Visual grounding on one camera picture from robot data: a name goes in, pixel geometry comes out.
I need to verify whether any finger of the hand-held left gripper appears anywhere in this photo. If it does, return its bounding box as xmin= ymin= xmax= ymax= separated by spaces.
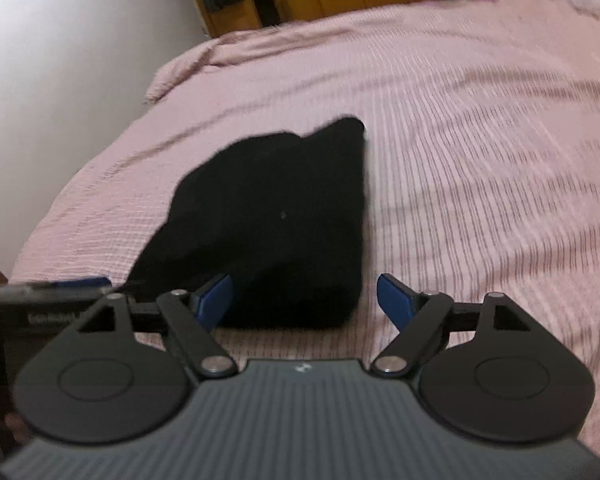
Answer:
xmin=27 ymin=276 xmax=112 ymax=291

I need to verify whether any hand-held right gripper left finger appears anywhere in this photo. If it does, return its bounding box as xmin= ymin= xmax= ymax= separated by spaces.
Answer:
xmin=74 ymin=273 xmax=239 ymax=379

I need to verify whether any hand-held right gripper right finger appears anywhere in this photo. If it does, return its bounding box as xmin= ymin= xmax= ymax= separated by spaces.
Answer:
xmin=370 ymin=273 xmax=532 ymax=378

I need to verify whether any black button cardigan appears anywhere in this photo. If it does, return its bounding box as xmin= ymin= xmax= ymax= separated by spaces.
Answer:
xmin=127 ymin=116 xmax=369 ymax=332

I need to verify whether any pink plaid blanket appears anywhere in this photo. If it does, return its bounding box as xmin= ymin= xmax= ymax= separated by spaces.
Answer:
xmin=10 ymin=0 xmax=600 ymax=467

